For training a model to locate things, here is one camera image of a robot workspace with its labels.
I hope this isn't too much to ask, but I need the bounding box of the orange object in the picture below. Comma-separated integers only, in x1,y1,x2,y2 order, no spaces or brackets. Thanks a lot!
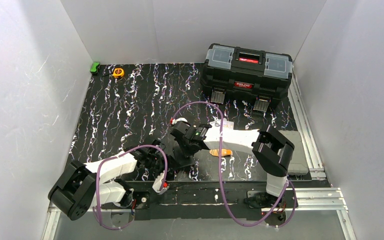
209,148,233,158

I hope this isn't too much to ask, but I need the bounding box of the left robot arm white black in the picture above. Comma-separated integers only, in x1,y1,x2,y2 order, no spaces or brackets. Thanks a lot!
47,142,169,221

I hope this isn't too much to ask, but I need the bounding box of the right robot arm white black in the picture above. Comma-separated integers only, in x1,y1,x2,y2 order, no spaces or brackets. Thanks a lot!
170,120,295,197

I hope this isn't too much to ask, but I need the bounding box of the white card on table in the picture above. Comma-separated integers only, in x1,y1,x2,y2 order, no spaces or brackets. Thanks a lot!
209,118,234,130

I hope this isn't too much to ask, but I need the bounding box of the yellow tape measure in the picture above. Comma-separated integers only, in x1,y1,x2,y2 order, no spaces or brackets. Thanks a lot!
112,67,125,79

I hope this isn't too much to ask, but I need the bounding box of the green small object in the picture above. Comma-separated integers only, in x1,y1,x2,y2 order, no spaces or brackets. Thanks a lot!
89,62,101,75

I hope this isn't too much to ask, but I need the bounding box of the grey foam pad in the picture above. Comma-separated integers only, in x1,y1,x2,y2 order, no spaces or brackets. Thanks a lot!
279,130,309,176

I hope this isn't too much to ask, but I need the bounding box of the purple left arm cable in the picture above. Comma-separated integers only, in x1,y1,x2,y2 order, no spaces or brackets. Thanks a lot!
92,144,170,231

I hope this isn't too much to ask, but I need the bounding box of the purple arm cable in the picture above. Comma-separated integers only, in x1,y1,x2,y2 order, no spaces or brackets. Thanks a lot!
170,101,298,229
92,144,170,231

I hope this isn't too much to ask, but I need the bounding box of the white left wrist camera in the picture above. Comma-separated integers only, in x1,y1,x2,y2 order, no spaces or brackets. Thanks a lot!
152,171,169,195

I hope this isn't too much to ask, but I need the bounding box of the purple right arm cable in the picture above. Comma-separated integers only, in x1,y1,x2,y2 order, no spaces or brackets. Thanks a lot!
170,101,298,229

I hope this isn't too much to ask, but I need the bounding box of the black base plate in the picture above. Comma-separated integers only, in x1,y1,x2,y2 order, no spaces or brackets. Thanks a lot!
100,180,287,222

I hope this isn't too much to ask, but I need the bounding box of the black toolbox with red handle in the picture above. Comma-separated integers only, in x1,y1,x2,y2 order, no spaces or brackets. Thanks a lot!
200,43,293,112

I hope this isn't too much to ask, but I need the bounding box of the aluminium frame rail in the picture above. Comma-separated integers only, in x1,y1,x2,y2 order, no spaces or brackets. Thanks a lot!
288,75,325,174

